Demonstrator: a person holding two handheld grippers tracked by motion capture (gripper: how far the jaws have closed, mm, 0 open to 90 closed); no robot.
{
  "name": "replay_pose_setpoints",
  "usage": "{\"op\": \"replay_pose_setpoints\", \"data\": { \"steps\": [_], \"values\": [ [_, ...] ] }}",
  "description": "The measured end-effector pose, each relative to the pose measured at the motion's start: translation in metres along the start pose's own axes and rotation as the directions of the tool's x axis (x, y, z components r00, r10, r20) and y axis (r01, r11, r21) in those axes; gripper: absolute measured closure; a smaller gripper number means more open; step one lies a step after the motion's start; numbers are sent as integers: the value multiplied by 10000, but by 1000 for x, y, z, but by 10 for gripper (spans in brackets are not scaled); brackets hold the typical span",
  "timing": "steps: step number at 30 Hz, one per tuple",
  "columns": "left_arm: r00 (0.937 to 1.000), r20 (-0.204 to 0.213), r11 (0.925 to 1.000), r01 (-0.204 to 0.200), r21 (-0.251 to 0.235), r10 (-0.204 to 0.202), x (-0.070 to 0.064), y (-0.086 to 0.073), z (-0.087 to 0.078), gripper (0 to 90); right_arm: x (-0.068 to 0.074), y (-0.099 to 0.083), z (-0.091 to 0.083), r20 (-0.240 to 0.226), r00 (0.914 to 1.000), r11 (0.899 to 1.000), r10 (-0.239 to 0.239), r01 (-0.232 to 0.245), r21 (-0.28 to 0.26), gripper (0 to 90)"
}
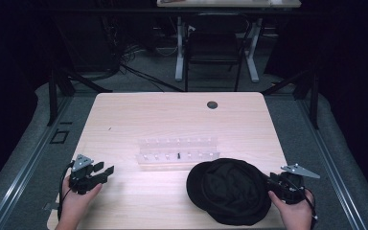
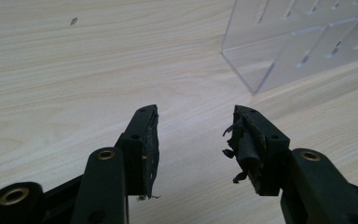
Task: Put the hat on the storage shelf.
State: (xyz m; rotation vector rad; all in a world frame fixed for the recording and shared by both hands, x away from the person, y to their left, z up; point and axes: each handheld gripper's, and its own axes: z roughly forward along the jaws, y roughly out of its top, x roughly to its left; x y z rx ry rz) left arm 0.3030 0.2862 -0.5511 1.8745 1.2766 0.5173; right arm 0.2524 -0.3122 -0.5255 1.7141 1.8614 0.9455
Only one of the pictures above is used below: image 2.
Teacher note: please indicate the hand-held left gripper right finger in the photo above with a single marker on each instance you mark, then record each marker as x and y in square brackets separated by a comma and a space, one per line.
[261, 149]

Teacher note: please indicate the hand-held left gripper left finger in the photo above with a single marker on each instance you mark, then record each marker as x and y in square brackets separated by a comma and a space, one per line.
[138, 149]

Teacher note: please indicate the clear acrylic organizer rack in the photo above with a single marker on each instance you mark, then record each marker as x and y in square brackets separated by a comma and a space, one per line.
[301, 40]

